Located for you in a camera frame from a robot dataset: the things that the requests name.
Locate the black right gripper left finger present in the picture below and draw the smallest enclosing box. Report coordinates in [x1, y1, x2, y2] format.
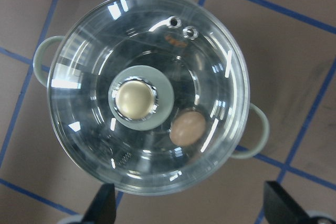
[81, 184, 116, 224]

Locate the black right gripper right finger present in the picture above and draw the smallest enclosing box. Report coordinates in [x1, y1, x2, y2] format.
[264, 181, 315, 224]

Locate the brown egg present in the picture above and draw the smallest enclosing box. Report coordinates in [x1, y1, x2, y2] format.
[170, 111, 206, 146]

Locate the glass pot lid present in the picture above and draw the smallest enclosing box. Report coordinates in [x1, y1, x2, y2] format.
[46, 0, 250, 196]

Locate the pale green electric pot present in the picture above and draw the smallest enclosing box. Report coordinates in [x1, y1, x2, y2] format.
[33, 0, 270, 196]

